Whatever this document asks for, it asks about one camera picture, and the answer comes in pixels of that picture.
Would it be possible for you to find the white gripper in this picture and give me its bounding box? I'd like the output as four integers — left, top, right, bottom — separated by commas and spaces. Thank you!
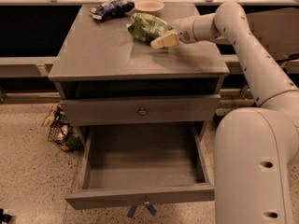
150, 16, 197, 49

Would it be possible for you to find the green jalapeno chip bag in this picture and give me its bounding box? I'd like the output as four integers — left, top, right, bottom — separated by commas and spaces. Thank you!
127, 12, 172, 42

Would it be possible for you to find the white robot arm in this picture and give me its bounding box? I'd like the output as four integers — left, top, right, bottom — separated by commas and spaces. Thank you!
151, 2, 299, 224

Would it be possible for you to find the blue chip bag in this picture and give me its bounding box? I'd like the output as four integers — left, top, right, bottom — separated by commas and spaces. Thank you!
90, 0, 135, 21

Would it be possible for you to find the grey wooden drawer cabinet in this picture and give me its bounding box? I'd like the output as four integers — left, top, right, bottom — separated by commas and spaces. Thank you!
49, 6, 229, 139

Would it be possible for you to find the closed grey top drawer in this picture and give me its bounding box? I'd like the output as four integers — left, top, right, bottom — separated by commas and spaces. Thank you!
61, 94, 221, 126

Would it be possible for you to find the open grey middle drawer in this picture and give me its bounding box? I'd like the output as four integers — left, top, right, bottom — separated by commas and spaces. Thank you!
65, 122, 214, 210

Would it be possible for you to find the white shallow bowl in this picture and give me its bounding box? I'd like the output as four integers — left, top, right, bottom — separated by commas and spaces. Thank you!
135, 0, 164, 15

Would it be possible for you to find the wire basket of snacks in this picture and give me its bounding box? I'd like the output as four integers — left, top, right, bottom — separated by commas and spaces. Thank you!
42, 105, 84, 152

